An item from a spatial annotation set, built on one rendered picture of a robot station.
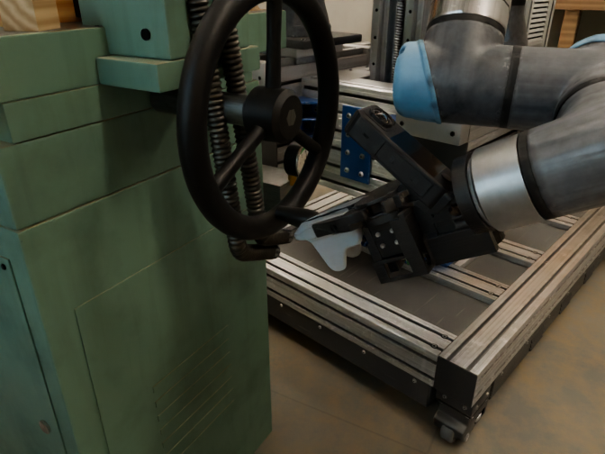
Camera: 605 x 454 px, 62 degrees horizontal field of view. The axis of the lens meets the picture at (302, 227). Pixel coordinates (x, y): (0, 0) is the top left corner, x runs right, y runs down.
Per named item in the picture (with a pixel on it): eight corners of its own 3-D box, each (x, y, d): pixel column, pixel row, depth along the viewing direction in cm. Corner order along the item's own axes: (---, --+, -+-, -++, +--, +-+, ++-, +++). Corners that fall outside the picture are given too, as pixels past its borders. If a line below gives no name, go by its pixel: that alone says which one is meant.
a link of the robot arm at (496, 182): (509, 145, 38) (527, 122, 44) (452, 165, 41) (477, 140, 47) (544, 234, 39) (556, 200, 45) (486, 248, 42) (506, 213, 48)
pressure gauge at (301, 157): (297, 193, 88) (296, 148, 85) (279, 188, 90) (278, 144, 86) (315, 182, 93) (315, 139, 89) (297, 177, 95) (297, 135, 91)
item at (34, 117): (13, 144, 50) (2, 104, 48) (-91, 117, 60) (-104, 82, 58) (252, 80, 81) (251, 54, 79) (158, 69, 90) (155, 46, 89)
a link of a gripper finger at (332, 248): (300, 285, 55) (369, 267, 49) (276, 236, 54) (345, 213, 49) (314, 272, 58) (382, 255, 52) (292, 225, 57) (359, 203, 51)
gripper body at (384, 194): (374, 286, 49) (494, 261, 42) (337, 207, 48) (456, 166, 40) (401, 254, 55) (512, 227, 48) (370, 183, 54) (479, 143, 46)
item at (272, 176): (282, 227, 92) (281, 186, 88) (229, 213, 98) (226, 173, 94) (305, 211, 98) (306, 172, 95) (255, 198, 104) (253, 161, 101)
